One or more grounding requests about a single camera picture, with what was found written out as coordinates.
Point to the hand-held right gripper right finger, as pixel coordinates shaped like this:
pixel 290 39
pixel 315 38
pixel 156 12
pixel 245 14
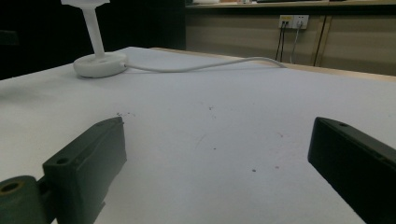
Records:
pixel 358 165

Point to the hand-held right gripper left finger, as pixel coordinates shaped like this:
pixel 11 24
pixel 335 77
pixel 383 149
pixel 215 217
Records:
pixel 84 168

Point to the white lamp stand base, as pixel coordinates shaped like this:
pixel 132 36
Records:
pixel 99 63

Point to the white wall socket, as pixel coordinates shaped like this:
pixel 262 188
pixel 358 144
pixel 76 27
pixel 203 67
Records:
pixel 293 21

